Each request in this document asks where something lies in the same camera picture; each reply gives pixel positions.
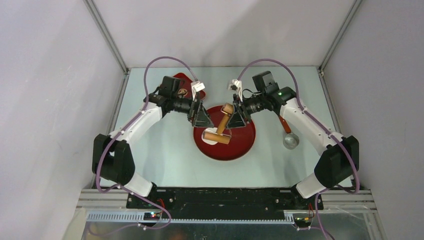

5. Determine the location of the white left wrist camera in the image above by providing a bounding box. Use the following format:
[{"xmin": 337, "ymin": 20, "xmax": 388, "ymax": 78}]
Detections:
[{"xmin": 190, "ymin": 80, "xmax": 206, "ymax": 100}]

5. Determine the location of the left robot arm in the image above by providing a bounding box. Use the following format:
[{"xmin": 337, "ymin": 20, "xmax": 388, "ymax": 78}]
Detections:
[{"xmin": 92, "ymin": 76, "xmax": 214, "ymax": 208}]

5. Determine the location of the small metal cup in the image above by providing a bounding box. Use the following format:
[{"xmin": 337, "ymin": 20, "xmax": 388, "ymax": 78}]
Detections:
[{"xmin": 283, "ymin": 132, "xmax": 300, "ymax": 150}]

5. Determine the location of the round red plate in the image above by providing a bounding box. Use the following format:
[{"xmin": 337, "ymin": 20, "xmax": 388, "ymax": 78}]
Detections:
[{"xmin": 193, "ymin": 105, "xmax": 256, "ymax": 161}]

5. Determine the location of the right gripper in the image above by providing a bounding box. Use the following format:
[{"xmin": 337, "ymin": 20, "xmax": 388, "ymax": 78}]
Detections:
[{"xmin": 225, "ymin": 92, "xmax": 266, "ymax": 130}]

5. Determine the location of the purple cable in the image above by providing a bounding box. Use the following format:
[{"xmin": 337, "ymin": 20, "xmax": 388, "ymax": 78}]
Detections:
[
  {"xmin": 86, "ymin": 56, "xmax": 200, "ymax": 237},
  {"xmin": 236, "ymin": 58, "xmax": 361, "ymax": 240}
]

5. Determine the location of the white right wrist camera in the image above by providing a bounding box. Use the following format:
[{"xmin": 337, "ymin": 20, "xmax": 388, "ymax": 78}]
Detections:
[{"xmin": 227, "ymin": 79, "xmax": 242, "ymax": 92}]

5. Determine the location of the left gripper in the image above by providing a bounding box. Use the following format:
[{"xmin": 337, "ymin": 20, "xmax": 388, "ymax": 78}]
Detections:
[{"xmin": 171, "ymin": 91, "xmax": 214, "ymax": 128}]

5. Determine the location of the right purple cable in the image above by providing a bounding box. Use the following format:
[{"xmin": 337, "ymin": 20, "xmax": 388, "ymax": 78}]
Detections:
[{"xmin": 236, "ymin": 58, "xmax": 361, "ymax": 240}]

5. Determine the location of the wooden dough roller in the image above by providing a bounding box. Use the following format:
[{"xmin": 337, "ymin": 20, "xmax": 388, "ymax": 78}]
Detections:
[{"xmin": 217, "ymin": 103, "xmax": 234, "ymax": 134}]

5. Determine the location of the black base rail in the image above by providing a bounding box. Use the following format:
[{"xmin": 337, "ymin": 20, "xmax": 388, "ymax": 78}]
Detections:
[{"xmin": 126, "ymin": 187, "xmax": 324, "ymax": 221}]

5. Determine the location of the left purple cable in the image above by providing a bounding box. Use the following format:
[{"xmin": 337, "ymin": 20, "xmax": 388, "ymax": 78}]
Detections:
[{"xmin": 86, "ymin": 56, "xmax": 200, "ymax": 237}]

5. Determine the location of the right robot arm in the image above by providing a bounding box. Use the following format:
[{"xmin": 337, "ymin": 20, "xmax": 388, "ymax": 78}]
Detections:
[{"xmin": 226, "ymin": 71, "xmax": 359, "ymax": 209}]

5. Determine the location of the white dough ball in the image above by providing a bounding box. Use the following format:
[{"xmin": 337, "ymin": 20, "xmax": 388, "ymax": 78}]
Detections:
[{"xmin": 201, "ymin": 127, "xmax": 232, "ymax": 145}]

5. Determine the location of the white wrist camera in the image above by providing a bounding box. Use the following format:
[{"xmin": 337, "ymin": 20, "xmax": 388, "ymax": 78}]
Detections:
[
  {"xmin": 227, "ymin": 79, "xmax": 242, "ymax": 92},
  {"xmin": 190, "ymin": 80, "xmax": 206, "ymax": 100}
]

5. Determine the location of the rectangular red tray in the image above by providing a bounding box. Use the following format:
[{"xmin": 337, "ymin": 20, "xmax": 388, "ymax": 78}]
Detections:
[{"xmin": 172, "ymin": 72, "xmax": 206, "ymax": 100}]

